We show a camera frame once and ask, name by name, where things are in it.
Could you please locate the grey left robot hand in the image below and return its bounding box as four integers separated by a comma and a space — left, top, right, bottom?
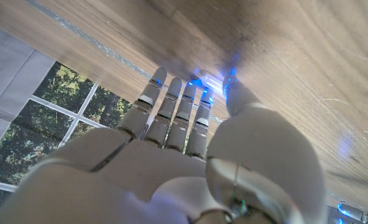
337, 202, 368, 224

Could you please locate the printed window backdrop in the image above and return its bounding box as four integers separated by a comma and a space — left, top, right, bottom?
0, 21, 135, 218

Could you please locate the clear plastic pipette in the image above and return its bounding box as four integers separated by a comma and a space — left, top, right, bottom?
200, 73, 228, 98

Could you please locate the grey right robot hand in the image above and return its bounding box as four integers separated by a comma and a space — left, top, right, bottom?
0, 67, 328, 224

